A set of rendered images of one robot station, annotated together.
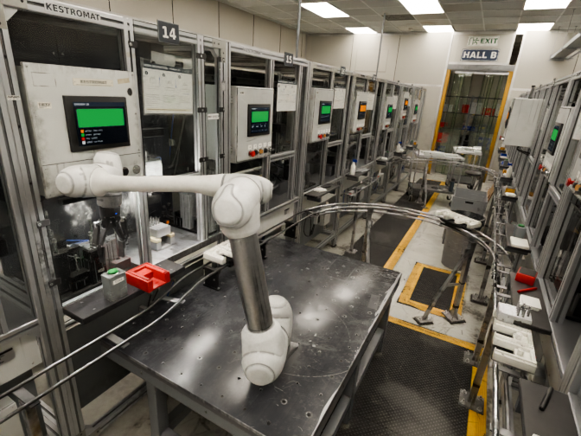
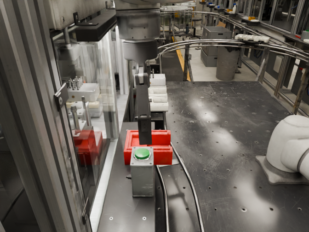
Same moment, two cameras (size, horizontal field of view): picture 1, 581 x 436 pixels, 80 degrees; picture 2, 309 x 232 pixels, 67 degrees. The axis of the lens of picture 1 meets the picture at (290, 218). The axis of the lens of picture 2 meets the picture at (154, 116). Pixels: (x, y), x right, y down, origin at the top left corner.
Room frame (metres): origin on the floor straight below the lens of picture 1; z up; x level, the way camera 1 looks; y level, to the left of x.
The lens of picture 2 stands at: (0.84, 0.94, 1.43)
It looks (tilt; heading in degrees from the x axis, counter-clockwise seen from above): 29 degrees down; 332
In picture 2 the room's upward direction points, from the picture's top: straight up
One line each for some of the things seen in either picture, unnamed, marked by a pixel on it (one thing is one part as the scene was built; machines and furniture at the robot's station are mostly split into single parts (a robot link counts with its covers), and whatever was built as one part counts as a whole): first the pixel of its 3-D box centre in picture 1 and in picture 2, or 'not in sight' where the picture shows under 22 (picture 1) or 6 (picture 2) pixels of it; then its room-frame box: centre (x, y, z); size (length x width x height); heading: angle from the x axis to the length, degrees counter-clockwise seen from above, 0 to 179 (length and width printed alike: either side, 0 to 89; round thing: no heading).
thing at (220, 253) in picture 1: (232, 251); (154, 97); (1.95, 0.35, 0.84); 0.36 x 0.14 x 0.10; 152
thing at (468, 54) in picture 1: (479, 54); not in sight; (8.65, -3.99, 2.81); 0.75 x 0.04 x 0.25; 62
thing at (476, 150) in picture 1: (463, 169); (184, 18); (7.33, -3.59, 0.48); 0.84 x 0.58 x 0.97; 160
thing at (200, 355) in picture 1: (279, 301); (219, 129); (1.71, 0.03, 0.66); 1.50 x 1.06 x 0.04; 152
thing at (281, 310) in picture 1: (273, 321); (294, 142); (1.27, 0.04, 0.85); 0.18 x 0.16 x 0.22; 174
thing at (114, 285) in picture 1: (113, 283); (139, 171); (1.29, 0.74, 0.97); 0.08 x 0.08 x 0.12; 62
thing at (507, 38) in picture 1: (481, 48); not in sight; (8.70, -4.01, 2.96); 1.23 x 0.08 x 0.68; 62
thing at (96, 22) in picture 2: (104, 189); (105, 14); (1.37, 0.77, 1.37); 0.36 x 0.04 x 0.04; 152
